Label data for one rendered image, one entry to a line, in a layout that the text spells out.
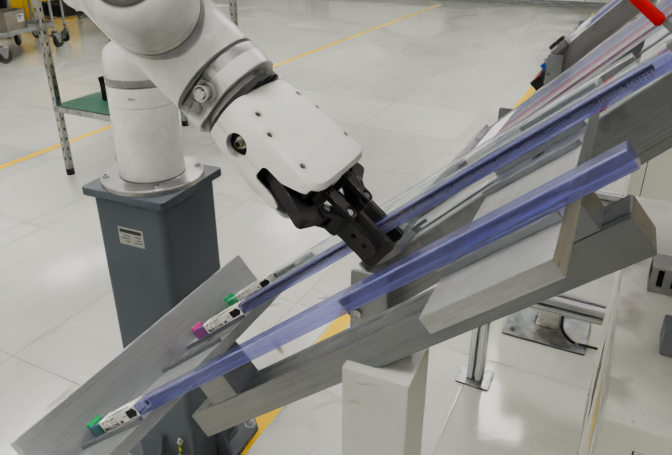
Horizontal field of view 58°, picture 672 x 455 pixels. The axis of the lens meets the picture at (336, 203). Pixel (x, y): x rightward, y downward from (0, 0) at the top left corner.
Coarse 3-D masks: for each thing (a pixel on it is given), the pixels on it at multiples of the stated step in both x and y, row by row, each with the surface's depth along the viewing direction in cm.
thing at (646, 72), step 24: (648, 72) 37; (600, 96) 39; (624, 96) 38; (552, 120) 40; (576, 120) 40; (504, 144) 44; (528, 144) 42; (480, 168) 44; (432, 192) 46; (456, 192) 45; (384, 216) 50; (408, 216) 48; (312, 264) 54; (264, 288) 58; (288, 288) 56
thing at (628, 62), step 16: (624, 64) 45; (592, 80) 46; (608, 80) 46; (560, 96) 49; (576, 96) 47; (544, 112) 49; (512, 128) 50; (528, 128) 50; (480, 144) 53; (496, 144) 51; (464, 160) 53; (432, 176) 55; (448, 176) 54; (416, 192) 56; (384, 208) 59; (336, 240) 62; (304, 256) 65; (272, 272) 68
